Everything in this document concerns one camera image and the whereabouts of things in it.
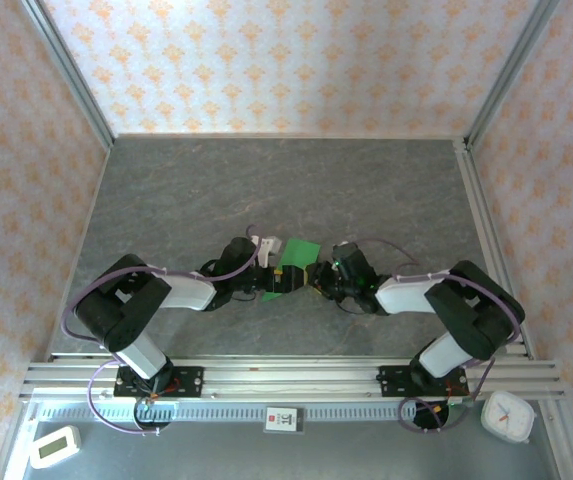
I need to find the green paper sheet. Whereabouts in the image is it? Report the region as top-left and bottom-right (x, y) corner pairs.
(259, 238), (323, 304)

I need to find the grey metal sheet panel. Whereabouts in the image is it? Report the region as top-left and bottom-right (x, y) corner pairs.
(0, 399), (573, 480)

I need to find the white label card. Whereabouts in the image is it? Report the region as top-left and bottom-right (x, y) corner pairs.
(264, 405), (308, 434)

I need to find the white analog clock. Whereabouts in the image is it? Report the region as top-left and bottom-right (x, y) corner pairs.
(480, 390), (538, 445)

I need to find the white digital timer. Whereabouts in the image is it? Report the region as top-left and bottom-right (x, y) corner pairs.
(29, 424), (83, 470)

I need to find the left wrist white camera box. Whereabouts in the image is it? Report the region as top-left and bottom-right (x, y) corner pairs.
(251, 235), (284, 270)

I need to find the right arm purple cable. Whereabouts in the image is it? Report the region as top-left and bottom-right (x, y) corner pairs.
(355, 238), (527, 434)

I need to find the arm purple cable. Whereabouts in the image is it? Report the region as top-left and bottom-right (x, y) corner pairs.
(60, 223), (267, 437)
(355, 238), (527, 434)

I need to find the aluminium mounting rail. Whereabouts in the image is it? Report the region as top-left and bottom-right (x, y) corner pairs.
(19, 353), (566, 401)

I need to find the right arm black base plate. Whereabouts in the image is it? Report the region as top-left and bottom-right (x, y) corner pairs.
(377, 365), (471, 400)

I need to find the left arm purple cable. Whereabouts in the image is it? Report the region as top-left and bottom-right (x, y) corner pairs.
(60, 223), (267, 437)

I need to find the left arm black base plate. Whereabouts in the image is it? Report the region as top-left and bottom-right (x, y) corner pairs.
(114, 366), (205, 400)

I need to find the aluminium side rail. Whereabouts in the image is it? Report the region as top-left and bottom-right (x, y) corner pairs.
(455, 138), (537, 361)

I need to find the grey slotted cable duct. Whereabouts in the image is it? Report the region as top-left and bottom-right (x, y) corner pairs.
(37, 402), (420, 422)

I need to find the right aluminium frame post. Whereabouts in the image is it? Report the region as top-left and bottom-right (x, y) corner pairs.
(465, 0), (562, 149)

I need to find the aluminium frame post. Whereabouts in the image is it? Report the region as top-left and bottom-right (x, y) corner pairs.
(18, 0), (116, 151)
(465, 0), (562, 149)

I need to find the left aluminium frame post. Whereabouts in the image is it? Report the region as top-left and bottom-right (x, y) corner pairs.
(18, 0), (116, 151)

